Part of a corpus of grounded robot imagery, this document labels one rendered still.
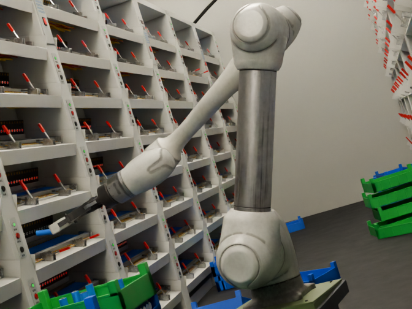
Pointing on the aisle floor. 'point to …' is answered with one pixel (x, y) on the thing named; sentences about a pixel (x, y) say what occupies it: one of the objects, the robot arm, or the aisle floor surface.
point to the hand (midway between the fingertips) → (61, 224)
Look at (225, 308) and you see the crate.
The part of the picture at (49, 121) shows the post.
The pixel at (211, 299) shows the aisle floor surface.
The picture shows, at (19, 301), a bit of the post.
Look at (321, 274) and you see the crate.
